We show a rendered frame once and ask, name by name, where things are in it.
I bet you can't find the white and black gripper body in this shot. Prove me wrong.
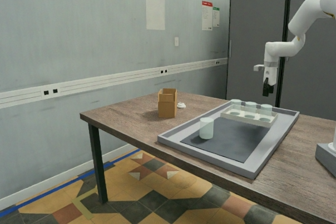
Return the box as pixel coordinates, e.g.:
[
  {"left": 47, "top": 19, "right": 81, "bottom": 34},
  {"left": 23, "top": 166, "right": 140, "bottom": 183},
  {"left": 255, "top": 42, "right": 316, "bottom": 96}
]
[{"left": 263, "top": 67, "right": 277, "bottom": 86}]

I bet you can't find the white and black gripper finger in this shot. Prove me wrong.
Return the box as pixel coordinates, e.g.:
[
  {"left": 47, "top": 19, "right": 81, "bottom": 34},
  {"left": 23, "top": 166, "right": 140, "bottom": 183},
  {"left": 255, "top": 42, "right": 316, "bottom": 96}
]
[
  {"left": 269, "top": 85, "right": 274, "bottom": 93},
  {"left": 263, "top": 77, "right": 270, "bottom": 97}
]

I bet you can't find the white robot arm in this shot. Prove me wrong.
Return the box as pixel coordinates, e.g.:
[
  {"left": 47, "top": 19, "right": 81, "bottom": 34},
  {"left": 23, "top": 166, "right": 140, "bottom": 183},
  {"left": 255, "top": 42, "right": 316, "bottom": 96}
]
[{"left": 254, "top": 0, "right": 336, "bottom": 153}]

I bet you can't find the brown cardboard box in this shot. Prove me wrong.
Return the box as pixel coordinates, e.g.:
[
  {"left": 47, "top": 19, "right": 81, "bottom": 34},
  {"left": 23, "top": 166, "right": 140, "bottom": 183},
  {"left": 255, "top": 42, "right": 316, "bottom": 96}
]
[{"left": 158, "top": 88, "right": 177, "bottom": 118}]

